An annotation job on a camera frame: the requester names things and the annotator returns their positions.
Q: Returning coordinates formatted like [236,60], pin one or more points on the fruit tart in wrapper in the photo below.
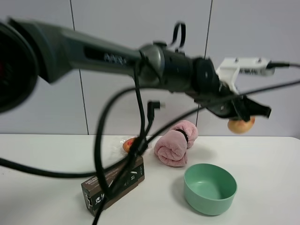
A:
[121,147]

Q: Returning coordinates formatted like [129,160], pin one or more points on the yellow-orange peach fruit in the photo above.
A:
[240,126]

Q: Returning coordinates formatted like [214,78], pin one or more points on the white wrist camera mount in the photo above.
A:
[230,68]

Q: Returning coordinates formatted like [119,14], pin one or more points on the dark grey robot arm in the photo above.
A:
[31,49]

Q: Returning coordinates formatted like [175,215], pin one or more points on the rolled pink towel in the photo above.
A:
[171,148]

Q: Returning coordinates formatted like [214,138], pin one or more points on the brown green cardboard box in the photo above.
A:
[93,194]

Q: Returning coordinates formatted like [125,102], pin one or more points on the green plastic bowl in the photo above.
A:
[209,189]

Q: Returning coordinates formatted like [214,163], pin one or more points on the black hair tie band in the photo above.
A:
[184,133]

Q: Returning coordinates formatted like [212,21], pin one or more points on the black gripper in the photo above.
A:
[226,104]

